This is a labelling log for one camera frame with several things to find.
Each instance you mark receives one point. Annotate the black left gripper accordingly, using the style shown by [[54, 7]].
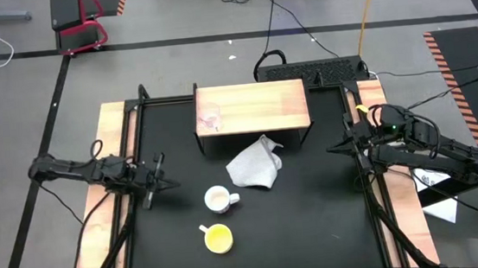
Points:
[[149, 178]]

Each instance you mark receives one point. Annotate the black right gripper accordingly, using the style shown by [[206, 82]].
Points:
[[366, 144]]

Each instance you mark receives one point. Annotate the red white patterned mug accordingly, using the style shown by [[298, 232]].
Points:
[[216, 199]]

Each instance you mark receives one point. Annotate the yellow mug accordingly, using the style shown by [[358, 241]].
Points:
[[218, 238]]

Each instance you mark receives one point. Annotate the clear glass mug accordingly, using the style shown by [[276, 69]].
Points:
[[209, 117]]

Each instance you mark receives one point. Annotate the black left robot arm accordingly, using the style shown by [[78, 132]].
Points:
[[73, 170]]

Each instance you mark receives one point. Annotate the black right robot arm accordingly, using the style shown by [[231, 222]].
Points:
[[431, 152]]

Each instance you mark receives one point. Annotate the wooden shelf with black legs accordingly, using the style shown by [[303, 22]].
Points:
[[258, 106]]

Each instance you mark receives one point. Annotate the yellow tag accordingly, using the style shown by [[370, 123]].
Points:
[[362, 108]]

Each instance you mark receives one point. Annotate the black perforated computer case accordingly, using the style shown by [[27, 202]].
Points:
[[312, 73]]

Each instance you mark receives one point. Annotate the grey waffle cloth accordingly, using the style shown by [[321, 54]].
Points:
[[252, 165]]

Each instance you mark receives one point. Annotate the black slanted beam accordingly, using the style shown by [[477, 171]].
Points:
[[443, 192]]

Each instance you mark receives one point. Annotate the white paper sheet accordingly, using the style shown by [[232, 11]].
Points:
[[443, 213]]

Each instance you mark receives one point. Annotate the large black orange-striped ramp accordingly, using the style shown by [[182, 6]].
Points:
[[463, 71]]

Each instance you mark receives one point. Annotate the red black step stool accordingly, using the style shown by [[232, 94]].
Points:
[[78, 31]]

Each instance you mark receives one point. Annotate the black aluminium table frame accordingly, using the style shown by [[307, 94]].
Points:
[[166, 100]]

